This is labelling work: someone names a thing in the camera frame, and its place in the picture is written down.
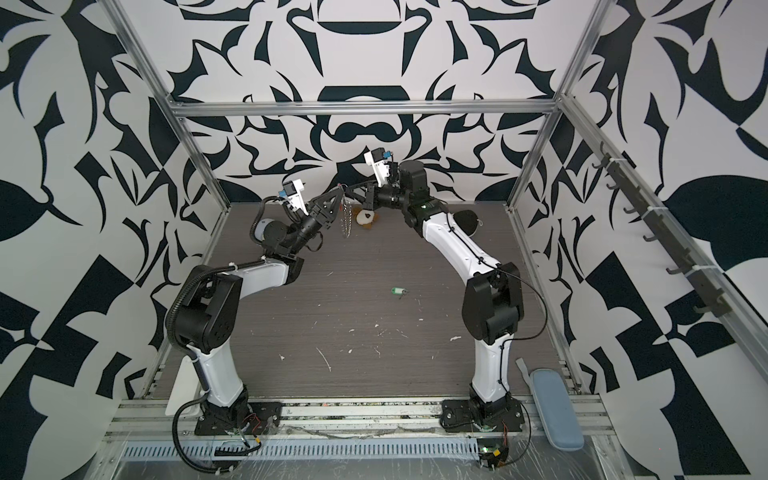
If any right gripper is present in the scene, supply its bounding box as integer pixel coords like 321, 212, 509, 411
348, 180, 415, 214

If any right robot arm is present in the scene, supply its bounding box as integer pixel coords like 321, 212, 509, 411
347, 152, 524, 421

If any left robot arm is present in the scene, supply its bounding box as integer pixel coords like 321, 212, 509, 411
165, 186, 345, 421

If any brown white plush toy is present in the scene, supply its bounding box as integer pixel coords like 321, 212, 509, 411
353, 207, 379, 230

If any pink plush doll black hair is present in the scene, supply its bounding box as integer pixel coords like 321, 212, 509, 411
453, 209, 483, 238

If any blue grey pad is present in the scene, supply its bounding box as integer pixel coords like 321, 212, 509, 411
515, 358, 585, 452

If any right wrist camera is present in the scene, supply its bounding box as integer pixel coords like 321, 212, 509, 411
363, 147, 392, 188

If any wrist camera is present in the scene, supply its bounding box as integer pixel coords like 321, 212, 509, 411
279, 179, 308, 216
363, 147, 392, 188

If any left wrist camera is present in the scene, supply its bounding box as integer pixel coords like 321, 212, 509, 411
279, 179, 308, 216

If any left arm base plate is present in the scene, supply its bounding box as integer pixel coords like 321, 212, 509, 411
194, 401, 283, 436

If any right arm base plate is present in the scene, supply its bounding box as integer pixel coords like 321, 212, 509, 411
439, 396, 526, 433

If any black corrugated cable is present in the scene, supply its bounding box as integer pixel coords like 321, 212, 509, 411
170, 395, 263, 475

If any black wall hook rail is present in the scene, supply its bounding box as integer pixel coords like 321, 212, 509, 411
593, 141, 733, 318

